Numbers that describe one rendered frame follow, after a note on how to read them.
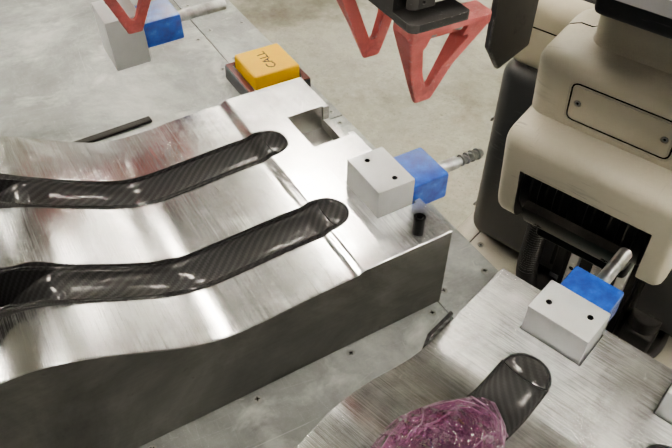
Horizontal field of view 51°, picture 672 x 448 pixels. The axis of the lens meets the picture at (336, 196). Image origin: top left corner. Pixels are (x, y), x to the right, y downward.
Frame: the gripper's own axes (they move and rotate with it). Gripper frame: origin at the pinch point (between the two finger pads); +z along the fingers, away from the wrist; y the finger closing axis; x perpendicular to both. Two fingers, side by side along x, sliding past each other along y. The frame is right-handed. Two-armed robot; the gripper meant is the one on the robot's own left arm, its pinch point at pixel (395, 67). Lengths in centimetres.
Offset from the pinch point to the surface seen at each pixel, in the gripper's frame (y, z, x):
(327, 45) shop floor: -151, 102, 84
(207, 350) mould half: 7.3, 13.5, -19.6
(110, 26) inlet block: -26.7, 6.2, -14.5
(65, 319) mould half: 3.7, 8.9, -27.5
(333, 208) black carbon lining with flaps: -0.1, 12.6, -4.9
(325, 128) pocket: -12.3, 14.6, 1.4
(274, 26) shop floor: -172, 102, 74
